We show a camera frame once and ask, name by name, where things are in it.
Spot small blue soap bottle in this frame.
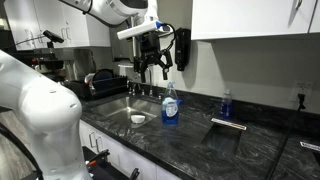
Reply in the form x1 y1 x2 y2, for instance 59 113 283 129
219 88 234 120

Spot chrome gooseneck faucet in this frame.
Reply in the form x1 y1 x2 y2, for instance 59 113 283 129
145 64 156 98

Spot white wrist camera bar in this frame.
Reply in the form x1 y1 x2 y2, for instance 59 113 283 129
116 20 165 41

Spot black clamp with orange tip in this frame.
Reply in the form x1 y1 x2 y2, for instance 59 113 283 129
84 148 111 168

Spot base cabinet fronts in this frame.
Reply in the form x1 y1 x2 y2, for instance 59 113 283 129
78 119 183 180

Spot large blue dish soap bottle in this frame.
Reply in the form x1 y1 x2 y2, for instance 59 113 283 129
161 81 183 126

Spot black power cord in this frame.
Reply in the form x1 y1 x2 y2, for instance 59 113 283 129
265 93 307 180

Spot black wall soap dispenser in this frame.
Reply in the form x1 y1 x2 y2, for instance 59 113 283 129
174 27 192 72

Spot stainless steel sink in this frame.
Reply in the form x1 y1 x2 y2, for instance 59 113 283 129
88 94 163 130

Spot countertop waste chute opening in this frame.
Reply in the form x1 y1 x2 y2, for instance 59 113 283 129
299 141 320 168
200 117 248 156

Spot dark round plate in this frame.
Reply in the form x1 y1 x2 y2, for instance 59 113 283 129
91 68 116 83

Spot black dish rack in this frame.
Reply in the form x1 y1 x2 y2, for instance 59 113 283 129
63 74 130 101

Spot black camera on stand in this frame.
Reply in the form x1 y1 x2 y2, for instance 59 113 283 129
42 29 65 50

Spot white wall outlet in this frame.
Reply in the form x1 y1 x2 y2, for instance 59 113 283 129
289 79 315 104

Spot metal cabinet pull handle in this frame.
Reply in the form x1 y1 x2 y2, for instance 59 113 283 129
88 131 98 150
95 136 105 154

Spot white paper towel sheet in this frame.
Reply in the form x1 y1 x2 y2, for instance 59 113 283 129
117 63 135 78

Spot small white bowl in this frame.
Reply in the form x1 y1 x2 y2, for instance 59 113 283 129
130 114 147 125

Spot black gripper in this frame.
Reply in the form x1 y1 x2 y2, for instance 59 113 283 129
132 30 174 84

